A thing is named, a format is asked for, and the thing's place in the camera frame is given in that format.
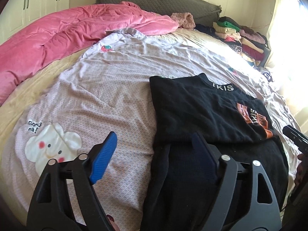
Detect black sweater orange cuffs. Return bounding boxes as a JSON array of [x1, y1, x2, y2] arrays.
[[141, 74, 289, 230]]

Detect stack of folded clothes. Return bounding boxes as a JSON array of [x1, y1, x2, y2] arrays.
[[212, 17, 271, 67]]

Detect right hand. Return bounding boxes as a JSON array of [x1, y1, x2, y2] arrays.
[[295, 153, 307, 187]]

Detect left hand red nails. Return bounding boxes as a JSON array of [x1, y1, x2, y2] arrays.
[[106, 215, 120, 231]]

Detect purple small garment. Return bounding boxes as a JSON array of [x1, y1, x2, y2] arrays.
[[262, 70, 274, 82]]

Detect lilac patterned bed sheet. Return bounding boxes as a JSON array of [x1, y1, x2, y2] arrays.
[[2, 28, 298, 230]]

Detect dark navy garment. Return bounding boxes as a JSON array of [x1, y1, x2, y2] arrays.
[[194, 24, 217, 38]]

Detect pink quilted comforter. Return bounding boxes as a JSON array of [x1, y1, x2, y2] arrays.
[[1, 2, 178, 103]]

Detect pink knitted garment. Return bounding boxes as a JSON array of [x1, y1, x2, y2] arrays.
[[170, 13, 196, 29]]

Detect grey quilted headboard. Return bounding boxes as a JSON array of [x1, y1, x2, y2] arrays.
[[95, 0, 222, 27]]

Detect white wardrobe with black handles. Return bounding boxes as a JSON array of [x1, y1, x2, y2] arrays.
[[1, 0, 69, 43]]

